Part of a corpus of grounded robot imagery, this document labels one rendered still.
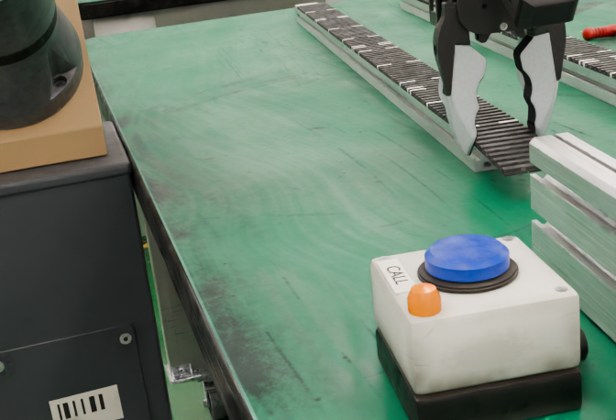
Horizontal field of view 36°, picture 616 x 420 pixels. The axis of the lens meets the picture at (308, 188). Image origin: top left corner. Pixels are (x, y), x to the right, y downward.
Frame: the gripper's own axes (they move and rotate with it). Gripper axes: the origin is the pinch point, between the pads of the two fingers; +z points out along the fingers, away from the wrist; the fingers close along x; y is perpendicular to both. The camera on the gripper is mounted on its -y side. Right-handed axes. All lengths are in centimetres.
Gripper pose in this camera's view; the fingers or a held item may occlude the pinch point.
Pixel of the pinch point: (503, 137)
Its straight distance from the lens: 78.0
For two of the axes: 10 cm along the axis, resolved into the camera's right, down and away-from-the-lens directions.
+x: -9.8, 1.5, -1.2
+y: -1.6, -2.9, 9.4
